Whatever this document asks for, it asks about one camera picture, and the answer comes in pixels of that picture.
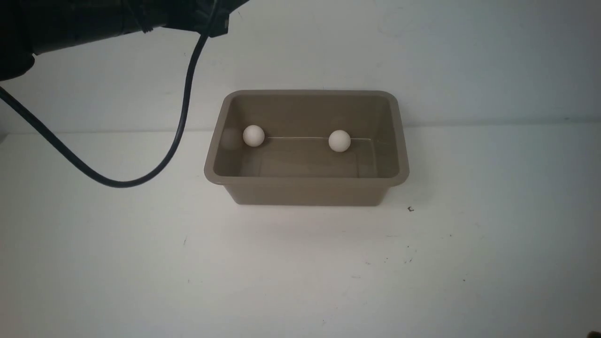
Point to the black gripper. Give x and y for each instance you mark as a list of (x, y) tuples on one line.
[(194, 15)]

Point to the white ping-pong ball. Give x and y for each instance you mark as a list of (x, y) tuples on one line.
[(339, 141), (253, 136)]

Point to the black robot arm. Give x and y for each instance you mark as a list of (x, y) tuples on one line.
[(33, 27)]

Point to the tan plastic bin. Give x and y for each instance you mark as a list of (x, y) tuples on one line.
[(295, 165)]

